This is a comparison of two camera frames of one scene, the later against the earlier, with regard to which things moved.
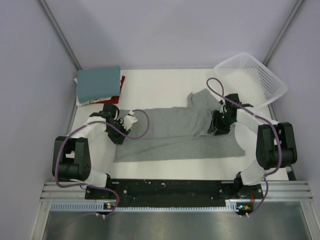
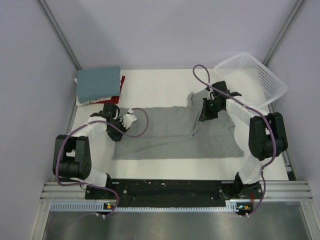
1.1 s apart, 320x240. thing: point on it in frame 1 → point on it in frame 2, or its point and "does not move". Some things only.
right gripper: x=215 y=124 → x=205 y=115
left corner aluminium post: x=59 y=34 does not move
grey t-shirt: x=178 y=132 does not move
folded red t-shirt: x=114 y=99 does not move
